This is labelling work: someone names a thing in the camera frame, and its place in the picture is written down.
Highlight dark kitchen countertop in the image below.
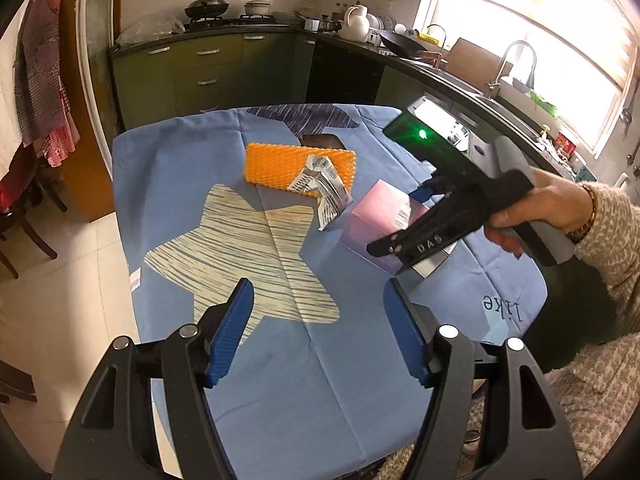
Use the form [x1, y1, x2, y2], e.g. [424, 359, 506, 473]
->
[111, 17, 601, 181]

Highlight green lower kitchen cabinets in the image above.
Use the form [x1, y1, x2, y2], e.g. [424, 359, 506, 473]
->
[111, 30, 501, 131]

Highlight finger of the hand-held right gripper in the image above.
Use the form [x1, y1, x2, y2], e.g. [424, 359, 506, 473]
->
[406, 175, 455, 207]
[366, 209, 461, 276]

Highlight dark wooden chair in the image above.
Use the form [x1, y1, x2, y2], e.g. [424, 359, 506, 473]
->
[0, 145, 68, 281]

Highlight green plastic basin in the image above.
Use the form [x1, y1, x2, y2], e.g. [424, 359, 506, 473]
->
[530, 90, 560, 116]

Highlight pink cardboard box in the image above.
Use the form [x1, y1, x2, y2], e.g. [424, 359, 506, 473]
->
[340, 179, 451, 278]

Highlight black lidded wok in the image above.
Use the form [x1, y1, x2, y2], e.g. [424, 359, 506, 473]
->
[184, 0, 231, 20]

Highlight red chair cloth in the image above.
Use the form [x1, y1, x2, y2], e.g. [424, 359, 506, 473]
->
[0, 170, 36, 211]

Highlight person's knitted sweater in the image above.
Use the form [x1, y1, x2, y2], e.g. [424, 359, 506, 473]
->
[542, 332, 640, 480]

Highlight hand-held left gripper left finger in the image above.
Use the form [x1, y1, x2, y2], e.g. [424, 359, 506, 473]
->
[52, 277, 256, 480]

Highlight wooden cutting board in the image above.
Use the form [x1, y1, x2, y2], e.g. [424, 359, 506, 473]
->
[445, 37, 493, 93]

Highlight checked hanging apron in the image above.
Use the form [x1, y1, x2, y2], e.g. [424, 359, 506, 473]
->
[15, 0, 81, 168]

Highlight dish rack with plates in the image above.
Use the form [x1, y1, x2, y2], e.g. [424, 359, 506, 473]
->
[367, 12, 416, 36]

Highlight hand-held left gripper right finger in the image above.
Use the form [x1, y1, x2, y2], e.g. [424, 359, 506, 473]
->
[382, 277, 583, 480]

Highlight black open wok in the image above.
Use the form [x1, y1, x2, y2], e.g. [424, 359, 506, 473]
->
[378, 30, 428, 58]

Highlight tall steel faucet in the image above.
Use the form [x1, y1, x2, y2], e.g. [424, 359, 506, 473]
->
[482, 40, 538, 101]

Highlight black gas stove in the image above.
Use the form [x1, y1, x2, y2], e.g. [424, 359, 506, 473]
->
[182, 14, 276, 28]

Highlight small steel faucet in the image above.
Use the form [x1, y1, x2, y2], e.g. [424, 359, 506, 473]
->
[426, 24, 448, 61]

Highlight white thermos jug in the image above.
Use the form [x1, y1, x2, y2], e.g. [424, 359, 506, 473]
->
[340, 5, 371, 42]

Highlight striped window blind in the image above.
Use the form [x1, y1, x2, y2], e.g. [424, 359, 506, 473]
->
[430, 0, 640, 93]

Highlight orange foam fruit net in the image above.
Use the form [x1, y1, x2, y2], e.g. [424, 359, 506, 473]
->
[244, 142, 358, 198]

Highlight person's right hand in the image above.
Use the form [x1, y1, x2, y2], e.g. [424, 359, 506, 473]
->
[482, 169, 596, 261]

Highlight blue star print tablecloth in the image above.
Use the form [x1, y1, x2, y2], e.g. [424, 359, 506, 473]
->
[111, 104, 548, 480]

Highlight steel kitchen sink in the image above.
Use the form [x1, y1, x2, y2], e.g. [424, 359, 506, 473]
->
[435, 67, 506, 106]

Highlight crumpled printed paper leaflet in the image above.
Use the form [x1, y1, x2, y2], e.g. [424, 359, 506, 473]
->
[287, 154, 353, 233]

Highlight beaded bracelet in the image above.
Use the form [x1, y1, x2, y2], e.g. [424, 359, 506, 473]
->
[567, 185, 598, 243]

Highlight clear plastic bag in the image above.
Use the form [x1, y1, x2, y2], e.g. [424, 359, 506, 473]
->
[117, 12, 185, 43]

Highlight person's right forearm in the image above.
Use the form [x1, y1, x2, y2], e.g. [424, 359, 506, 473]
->
[570, 180, 640, 346]

